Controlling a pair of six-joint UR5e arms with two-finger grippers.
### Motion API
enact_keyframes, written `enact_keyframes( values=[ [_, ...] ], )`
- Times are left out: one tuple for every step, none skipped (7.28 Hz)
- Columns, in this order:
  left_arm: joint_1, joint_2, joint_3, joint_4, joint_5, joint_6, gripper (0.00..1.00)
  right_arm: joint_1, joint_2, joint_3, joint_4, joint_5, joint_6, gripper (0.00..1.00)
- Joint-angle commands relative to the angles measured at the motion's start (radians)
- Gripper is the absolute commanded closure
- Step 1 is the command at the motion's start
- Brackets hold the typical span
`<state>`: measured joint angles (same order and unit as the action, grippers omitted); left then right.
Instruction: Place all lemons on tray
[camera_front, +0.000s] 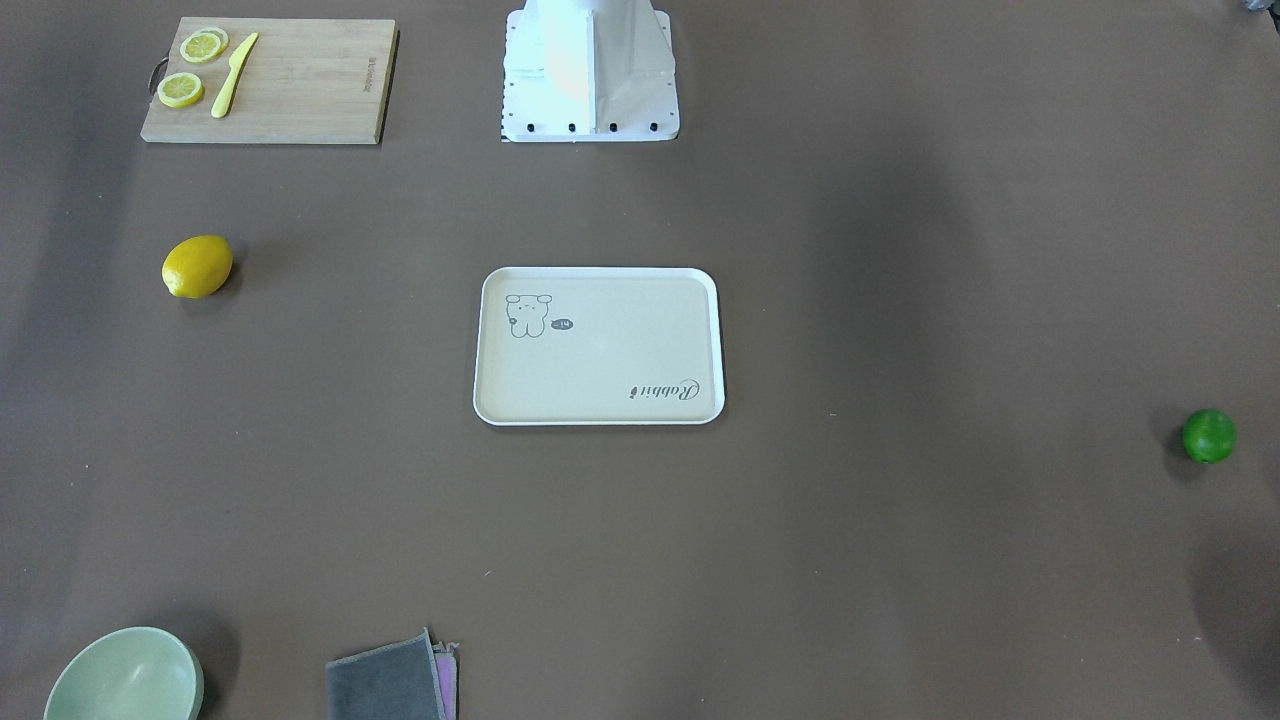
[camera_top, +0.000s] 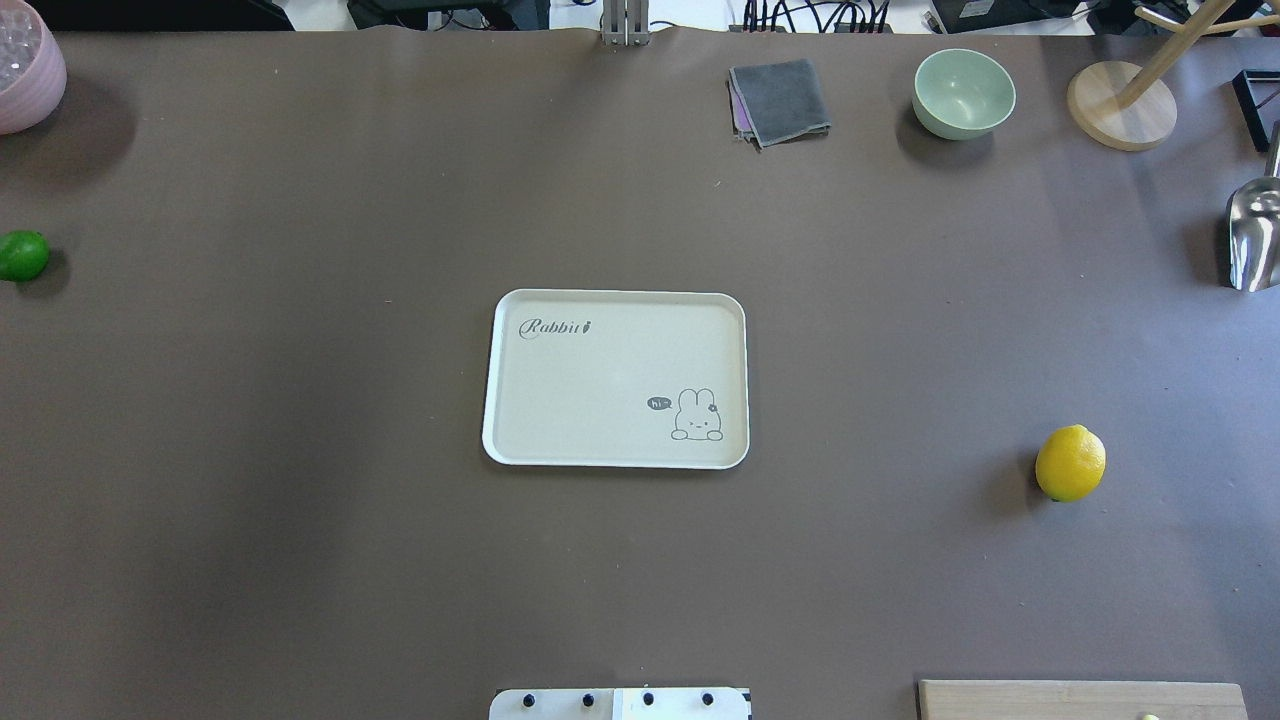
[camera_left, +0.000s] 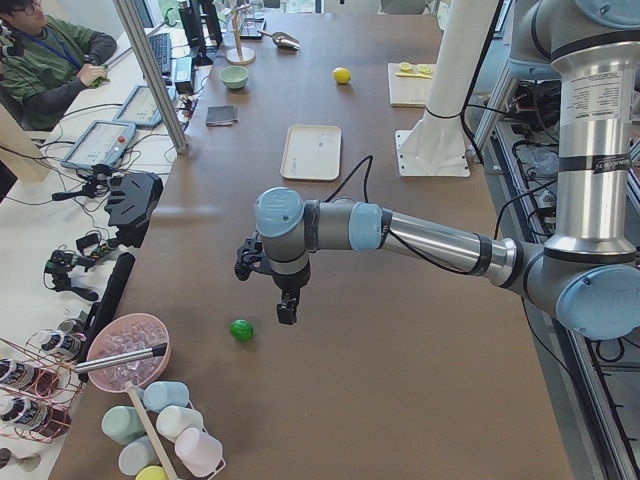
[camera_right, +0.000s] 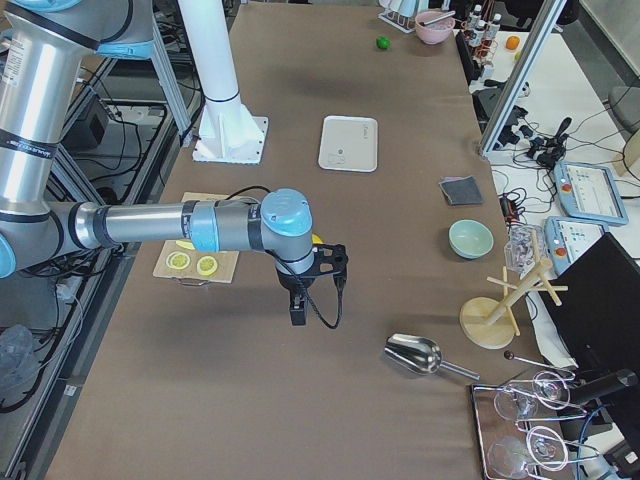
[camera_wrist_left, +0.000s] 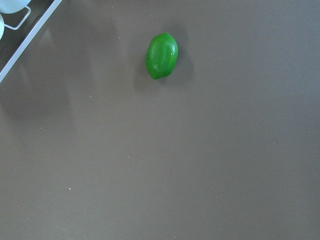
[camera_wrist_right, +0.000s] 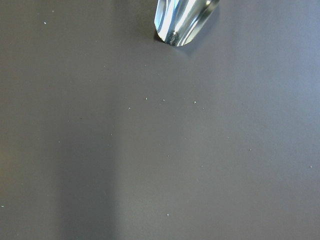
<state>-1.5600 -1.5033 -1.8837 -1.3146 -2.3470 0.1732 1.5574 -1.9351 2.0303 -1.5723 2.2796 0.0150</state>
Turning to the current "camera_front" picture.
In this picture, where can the yellow lemon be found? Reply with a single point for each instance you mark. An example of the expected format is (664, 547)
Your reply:
(198, 266)

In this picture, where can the green lime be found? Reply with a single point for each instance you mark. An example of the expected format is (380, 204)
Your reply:
(1209, 435)

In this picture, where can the cream rabbit tray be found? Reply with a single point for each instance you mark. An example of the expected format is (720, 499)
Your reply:
(598, 346)

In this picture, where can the pink folded cloth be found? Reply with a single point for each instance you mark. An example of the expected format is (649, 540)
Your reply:
(446, 665)

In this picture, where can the grey folded cloth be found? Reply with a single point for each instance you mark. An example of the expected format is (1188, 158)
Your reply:
(396, 681)

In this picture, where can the yellow plastic knife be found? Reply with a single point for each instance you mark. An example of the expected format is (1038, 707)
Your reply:
(221, 105)

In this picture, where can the bamboo cutting board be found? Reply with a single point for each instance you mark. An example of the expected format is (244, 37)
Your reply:
(323, 81)

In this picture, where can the lower lemon slice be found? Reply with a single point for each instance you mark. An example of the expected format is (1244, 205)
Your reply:
(179, 90)

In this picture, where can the lemon slice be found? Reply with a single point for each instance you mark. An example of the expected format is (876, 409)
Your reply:
(179, 90)
(205, 44)

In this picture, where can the upper lemon slice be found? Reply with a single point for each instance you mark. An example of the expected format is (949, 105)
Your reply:
(205, 44)

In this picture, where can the light green bowl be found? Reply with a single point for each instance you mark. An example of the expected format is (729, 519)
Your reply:
(139, 672)

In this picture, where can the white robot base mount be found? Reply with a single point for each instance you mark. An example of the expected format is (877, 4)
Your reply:
(589, 71)

